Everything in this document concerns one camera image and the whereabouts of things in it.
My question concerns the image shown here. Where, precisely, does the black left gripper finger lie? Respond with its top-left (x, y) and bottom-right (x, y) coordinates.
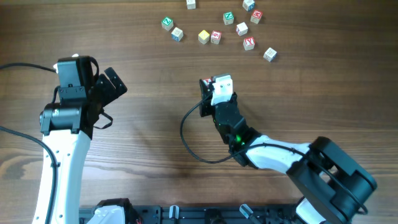
top-left (99, 74), bottom-right (121, 101)
top-left (104, 67), bottom-right (127, 95)

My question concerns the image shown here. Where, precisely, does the red I letter block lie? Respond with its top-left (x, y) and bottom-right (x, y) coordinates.
top-left (202, 78), bottom-right (213, 86)

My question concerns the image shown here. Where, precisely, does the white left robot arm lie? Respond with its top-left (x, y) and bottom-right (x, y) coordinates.
top-left (33, 55), bottom-right (127, 223)

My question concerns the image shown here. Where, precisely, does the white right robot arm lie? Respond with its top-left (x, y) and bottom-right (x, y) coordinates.
top-left (199, 76), bottom-right (377, 223)

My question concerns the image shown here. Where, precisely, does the red 9 number block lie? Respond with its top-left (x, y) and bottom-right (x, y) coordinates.
top-left (210, 30), bottom-right (222, 44)

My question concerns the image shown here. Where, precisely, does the yellow top wooden block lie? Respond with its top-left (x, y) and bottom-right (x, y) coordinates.
top-left (198, 30), bottom-right (210, 44)

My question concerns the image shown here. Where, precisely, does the blue X letter block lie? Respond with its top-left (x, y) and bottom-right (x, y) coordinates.
top-left (263, 47), bottom-right (277, 62)

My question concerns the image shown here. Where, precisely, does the red Y letter block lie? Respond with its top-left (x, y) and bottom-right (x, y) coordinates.
top-left (243, 37), bottom-right (256, 50)

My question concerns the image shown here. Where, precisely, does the blue sided wooden block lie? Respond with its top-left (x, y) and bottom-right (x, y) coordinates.
top-left (171, 27), bottom-right (183, 42)

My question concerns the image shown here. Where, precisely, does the green Z letter block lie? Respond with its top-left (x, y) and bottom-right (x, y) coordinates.
top-left (161, 16), bottom-right (174, 31)

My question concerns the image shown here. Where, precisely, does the white red sided block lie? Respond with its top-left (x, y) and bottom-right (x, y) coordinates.
top-left (236, 22), bottom-right (248, 36)

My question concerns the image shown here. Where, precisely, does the green N letter block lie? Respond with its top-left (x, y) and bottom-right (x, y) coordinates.
top-left (223, 11), bottom-right (234, 25)

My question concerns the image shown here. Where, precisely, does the red M letter block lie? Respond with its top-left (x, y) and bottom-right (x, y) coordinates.
top-left (251, 9), bottom-right (263, 24)

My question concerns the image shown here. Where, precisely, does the plain wooden block far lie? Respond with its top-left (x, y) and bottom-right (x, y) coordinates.
top-left (186, 0), bottom-right (196, 10)

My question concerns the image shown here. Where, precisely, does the blue sided far block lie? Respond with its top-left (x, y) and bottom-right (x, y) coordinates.
top-left (243, 0), bottom-right (255, 12)

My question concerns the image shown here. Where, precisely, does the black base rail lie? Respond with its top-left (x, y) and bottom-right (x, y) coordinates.
top-left (78, 198), bottom-right (303, 224)

